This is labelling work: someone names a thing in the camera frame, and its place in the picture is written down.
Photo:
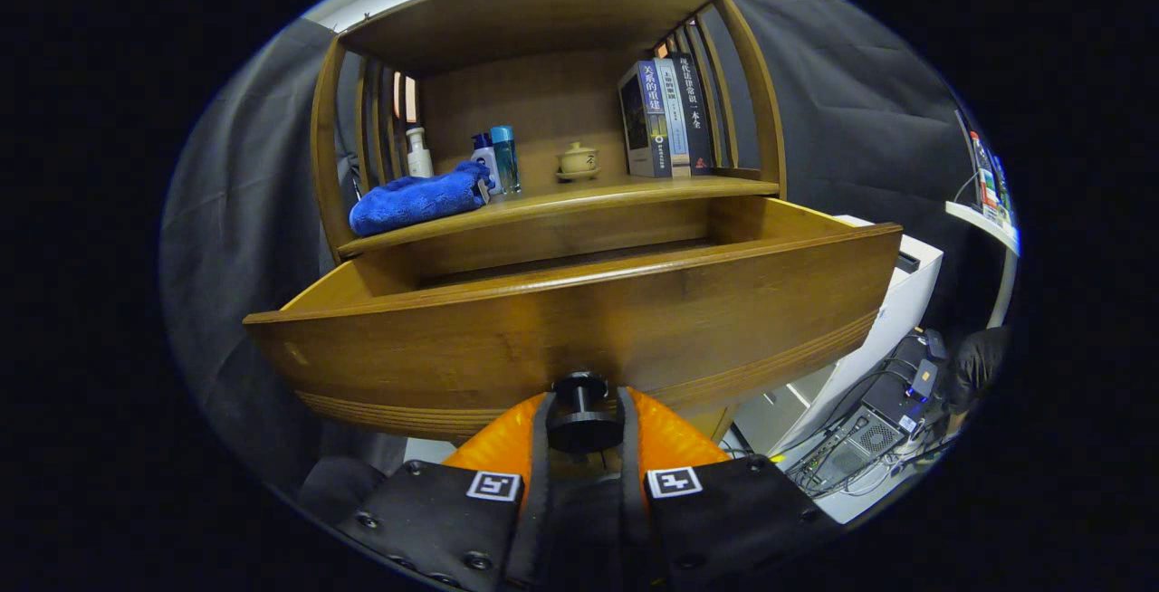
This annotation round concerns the clear blue bottle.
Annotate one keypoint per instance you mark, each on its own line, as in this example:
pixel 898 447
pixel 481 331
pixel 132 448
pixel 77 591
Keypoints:
pixel 506 162

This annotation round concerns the folded blue towel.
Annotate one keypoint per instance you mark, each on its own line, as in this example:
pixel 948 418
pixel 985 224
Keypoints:
pixel 407 203

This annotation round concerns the white side table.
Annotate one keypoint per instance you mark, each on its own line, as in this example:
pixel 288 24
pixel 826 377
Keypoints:
pixel 982 221

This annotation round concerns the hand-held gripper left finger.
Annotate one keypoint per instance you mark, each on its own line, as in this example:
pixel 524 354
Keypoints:
pixel 536 520

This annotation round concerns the wooden countertop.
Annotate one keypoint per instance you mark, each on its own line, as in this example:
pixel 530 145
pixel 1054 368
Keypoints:
pixel 589 194

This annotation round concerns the white bottle blue pump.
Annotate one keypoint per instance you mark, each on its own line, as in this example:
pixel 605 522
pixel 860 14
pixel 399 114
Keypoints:
pixel 485 162

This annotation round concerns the beige lidded teacup with saucer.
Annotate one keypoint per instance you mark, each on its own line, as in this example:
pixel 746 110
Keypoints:
pixel 577 162

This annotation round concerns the brown wooden cabinet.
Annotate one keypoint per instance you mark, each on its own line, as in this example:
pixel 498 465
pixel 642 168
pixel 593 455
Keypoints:
pixel 534 103

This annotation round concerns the blue spine book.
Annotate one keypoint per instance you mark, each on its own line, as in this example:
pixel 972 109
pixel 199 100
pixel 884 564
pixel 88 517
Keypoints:
pixel 654 121

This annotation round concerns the green label bottle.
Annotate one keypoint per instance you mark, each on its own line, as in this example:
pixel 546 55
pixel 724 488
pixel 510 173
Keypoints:
pixel 1000 194

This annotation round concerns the brown wooden drawer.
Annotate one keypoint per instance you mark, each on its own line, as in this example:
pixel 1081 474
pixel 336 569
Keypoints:
pixel 543 329

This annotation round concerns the black computer tower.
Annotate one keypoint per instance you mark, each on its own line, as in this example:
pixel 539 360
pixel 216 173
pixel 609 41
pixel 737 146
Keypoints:
pixel 860 434

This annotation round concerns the grey spine book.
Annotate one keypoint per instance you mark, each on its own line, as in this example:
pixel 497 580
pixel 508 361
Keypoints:
pixel 675 112

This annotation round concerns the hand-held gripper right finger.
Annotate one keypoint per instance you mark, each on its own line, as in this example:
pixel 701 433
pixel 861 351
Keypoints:
pixel 634 510

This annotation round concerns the black power adapter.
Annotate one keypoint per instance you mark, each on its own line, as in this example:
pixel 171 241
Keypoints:
pixel 924 378

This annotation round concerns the black spine book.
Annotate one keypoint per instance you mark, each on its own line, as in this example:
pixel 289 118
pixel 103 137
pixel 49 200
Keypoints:
pixel 695 112

